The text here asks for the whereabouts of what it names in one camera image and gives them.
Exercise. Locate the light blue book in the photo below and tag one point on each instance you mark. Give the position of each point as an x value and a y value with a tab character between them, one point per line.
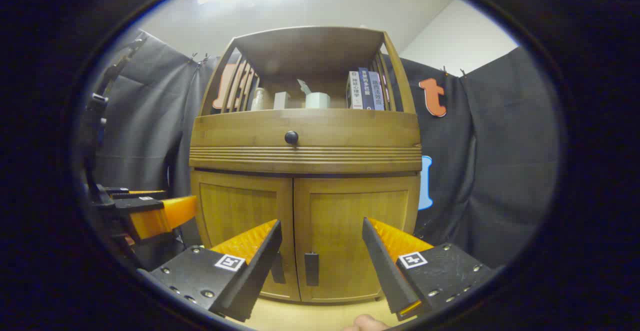
377	92

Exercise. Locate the black round drawer knob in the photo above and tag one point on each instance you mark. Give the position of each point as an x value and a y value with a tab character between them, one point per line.
291	137

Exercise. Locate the pale item in cup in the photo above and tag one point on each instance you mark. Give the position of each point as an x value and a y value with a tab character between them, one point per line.
304	86

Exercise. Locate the dark blue book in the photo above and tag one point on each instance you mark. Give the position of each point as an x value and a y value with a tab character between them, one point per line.
365	88

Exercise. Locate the black backdrop cloth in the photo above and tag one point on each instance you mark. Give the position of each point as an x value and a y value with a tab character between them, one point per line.
500	146

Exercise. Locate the wooden cabinet door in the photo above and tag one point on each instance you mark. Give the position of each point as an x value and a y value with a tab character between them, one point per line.
350	206
235	206

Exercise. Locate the white pump bottle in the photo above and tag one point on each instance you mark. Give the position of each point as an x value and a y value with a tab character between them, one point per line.
258	100

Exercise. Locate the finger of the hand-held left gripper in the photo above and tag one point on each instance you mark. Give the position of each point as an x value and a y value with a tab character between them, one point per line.
160	216
125	193

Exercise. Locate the wooden double-door shoe cabinet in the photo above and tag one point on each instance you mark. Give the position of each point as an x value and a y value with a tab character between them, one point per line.
305	161

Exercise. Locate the small white box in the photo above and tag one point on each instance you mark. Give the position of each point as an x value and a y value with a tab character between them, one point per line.
281	100

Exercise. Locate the wooden cabinet drawer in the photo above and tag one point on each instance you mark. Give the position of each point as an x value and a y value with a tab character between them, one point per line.
350	131

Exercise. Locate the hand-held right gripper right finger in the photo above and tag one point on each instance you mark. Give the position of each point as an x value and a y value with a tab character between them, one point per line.
387	271

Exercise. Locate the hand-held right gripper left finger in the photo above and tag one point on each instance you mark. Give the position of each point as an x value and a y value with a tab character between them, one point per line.
257	276

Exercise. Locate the white round cup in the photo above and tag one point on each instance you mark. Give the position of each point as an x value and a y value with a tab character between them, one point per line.
317	100

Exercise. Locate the white book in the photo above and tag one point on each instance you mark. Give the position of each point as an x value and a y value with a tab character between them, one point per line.
354	91

